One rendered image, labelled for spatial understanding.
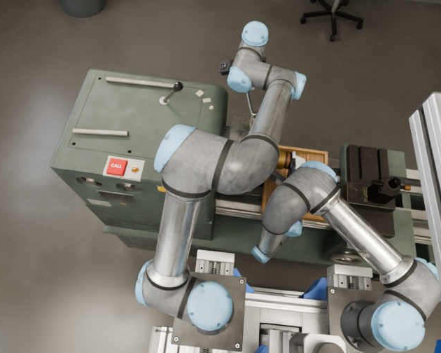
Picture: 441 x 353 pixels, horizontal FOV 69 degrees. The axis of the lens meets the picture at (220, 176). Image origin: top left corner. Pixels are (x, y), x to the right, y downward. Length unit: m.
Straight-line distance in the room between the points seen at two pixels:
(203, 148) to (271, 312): 0.74
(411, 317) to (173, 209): 0.67
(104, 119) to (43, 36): 2.53
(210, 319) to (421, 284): 0.58
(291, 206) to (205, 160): 0.38
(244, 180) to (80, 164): 0.73
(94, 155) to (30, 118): 1.96
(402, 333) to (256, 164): 0.60
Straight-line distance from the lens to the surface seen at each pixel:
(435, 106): 0.39
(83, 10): 3.79
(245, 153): 0.65
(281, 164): 1.36
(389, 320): 1.00
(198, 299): 0.89
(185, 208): 0.72
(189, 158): 0.64
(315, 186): 0.98
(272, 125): 0.76
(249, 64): 0.97
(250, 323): 1.22
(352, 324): 1.14
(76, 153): 1.26
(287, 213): 0.95
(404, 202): 1.81
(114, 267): 2.40
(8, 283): 2.66
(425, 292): 1.07
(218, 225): 1.81
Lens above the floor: 2.28
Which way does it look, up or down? 65 degrees down
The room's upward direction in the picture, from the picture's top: 4 degrees clockwise
